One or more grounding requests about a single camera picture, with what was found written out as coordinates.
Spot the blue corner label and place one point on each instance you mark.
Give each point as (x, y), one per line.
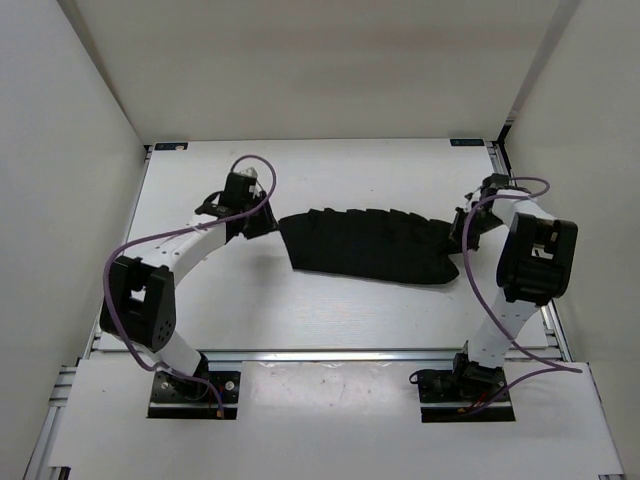
(466, 142)
(171, 146)

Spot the black pleated skirt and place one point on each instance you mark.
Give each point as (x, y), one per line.
(371, 244)

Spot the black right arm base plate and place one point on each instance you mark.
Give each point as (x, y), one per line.
(445, 398)

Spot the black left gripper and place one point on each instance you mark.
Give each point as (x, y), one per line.
(267, 224)

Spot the blue left corner label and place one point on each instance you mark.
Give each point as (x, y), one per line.
(171, 146)

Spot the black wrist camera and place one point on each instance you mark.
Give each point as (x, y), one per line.
(239, 190)
(493, 184)

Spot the white front cover board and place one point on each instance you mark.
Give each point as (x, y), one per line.
(315, 421)

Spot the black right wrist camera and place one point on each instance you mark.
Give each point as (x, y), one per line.
(493, 184)

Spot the blue right corner label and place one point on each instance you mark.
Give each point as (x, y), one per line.
(466, 142)

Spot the aluminium table frame rail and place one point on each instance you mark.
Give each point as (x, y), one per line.
(243, 302)

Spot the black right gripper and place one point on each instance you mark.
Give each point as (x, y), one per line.
(456, 236)

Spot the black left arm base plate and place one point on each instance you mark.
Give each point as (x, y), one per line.
(174, 398)

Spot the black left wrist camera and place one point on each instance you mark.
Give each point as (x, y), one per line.
(239, 190)

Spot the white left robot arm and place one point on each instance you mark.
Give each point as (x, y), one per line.
(143, 291)

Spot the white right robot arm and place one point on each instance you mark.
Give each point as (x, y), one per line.
(534, 268)

